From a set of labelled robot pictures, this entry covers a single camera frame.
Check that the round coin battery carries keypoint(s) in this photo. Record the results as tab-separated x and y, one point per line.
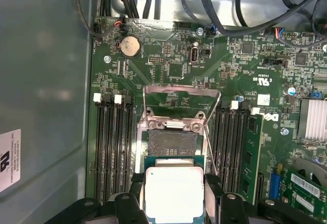
130	46

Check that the green RAM stick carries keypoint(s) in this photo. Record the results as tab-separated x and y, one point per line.
251	157

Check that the silver CPU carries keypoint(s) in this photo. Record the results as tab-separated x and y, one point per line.
173	196

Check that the white case label sticker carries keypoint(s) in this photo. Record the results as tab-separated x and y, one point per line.
10	157

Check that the green motherboard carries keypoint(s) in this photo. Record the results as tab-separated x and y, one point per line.
230	65

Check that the black graphics card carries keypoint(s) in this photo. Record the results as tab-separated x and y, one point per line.
304	185

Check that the silver chipset heatsink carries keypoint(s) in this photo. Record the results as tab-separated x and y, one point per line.
314	119

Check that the metal socket locking lever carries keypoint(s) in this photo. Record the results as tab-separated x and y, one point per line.
211	152

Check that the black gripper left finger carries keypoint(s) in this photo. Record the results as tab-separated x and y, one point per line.
127	208

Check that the metal socket cover frame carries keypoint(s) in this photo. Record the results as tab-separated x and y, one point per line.
178	89

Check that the blue expansion slot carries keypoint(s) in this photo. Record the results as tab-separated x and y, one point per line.
274	185

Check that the black open PC case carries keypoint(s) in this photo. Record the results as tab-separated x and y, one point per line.
46	80

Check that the black RAM slot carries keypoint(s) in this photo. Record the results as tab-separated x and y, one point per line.
100	144
110	144
238	144
220	137
119	144
230	144
129	144

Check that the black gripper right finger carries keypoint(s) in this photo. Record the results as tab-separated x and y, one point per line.
232	208

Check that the CPU socket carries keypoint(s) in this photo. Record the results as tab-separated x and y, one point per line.
173	142

